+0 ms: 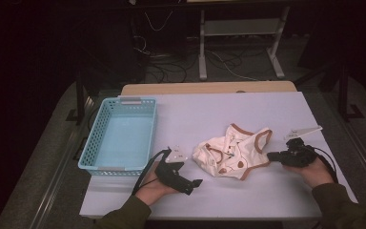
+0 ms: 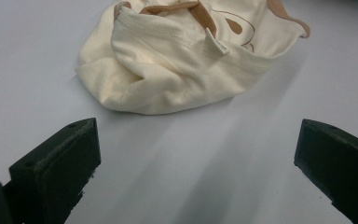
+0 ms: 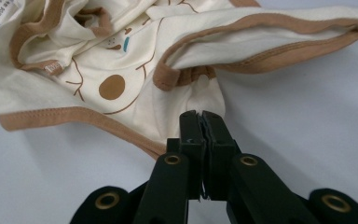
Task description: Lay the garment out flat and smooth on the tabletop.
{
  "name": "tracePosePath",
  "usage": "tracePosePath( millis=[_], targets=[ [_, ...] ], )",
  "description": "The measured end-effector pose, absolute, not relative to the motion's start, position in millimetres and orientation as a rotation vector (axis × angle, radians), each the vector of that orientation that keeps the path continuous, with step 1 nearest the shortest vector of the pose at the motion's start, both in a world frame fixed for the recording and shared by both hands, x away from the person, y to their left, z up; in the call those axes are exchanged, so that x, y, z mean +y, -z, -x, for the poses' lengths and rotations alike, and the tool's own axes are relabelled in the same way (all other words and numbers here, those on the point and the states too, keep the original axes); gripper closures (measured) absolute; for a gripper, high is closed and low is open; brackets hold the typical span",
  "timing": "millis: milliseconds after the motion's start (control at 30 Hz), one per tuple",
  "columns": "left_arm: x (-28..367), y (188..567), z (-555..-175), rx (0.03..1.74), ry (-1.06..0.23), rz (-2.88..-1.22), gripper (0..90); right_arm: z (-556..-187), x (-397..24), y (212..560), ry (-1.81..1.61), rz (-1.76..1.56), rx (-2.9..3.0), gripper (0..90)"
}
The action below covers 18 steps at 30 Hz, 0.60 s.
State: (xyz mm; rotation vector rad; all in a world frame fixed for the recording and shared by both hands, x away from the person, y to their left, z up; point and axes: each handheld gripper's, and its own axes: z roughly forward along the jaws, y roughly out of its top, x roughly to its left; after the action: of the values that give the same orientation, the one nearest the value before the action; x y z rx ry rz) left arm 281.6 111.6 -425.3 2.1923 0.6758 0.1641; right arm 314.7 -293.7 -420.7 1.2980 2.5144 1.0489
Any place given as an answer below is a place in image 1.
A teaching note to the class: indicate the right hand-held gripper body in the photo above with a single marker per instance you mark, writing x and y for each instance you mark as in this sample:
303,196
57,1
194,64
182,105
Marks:
298,156

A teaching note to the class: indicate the light blue plastic basket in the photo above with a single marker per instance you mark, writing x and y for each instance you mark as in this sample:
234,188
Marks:
120,143

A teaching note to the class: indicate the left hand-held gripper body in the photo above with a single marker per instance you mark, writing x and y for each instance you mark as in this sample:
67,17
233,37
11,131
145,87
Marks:
170,171

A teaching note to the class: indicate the person's left hand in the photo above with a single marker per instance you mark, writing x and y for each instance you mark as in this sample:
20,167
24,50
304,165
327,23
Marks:
154,189

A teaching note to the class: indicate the grey floor rail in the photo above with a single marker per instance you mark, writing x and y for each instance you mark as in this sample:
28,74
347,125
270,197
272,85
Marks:
365,156
60,178

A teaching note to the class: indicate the black metal stand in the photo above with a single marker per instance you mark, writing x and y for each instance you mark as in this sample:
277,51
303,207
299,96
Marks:
80,95
343,95

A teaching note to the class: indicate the white metal stand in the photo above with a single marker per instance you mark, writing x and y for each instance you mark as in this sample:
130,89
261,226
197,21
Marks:
241,27

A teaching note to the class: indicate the cream baby bodysuit brown trim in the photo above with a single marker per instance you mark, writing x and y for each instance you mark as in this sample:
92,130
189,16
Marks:
232,152

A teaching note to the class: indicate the person's right hand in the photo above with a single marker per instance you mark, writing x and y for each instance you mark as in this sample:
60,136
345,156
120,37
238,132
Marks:
317,175

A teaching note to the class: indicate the wooden table edge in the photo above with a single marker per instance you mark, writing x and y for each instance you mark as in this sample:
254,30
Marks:
203,87

